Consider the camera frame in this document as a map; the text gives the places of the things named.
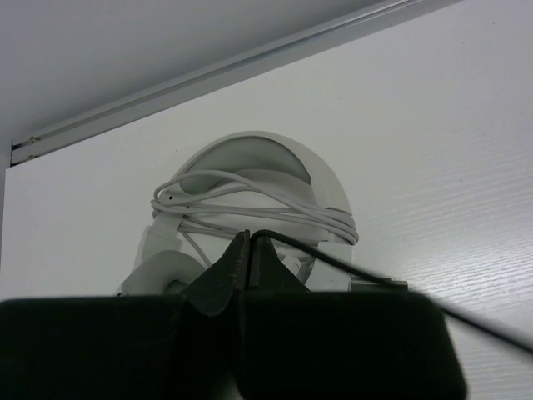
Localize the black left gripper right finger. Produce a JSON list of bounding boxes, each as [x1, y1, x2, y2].
[[249, 239, 309, 293]]

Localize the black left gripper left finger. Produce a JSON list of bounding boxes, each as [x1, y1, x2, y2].
[[182, 231, 251, 318]]

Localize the black headphones with thin cable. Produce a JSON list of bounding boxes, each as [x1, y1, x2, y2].
[[250, 229, 532, 357]]

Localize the white grey headphones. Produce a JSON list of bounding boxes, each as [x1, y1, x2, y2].
[[117, 131, 359, 296]]

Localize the aluminium table edge rail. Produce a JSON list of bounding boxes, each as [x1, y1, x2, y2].
[[10, 0, 452, 166]]

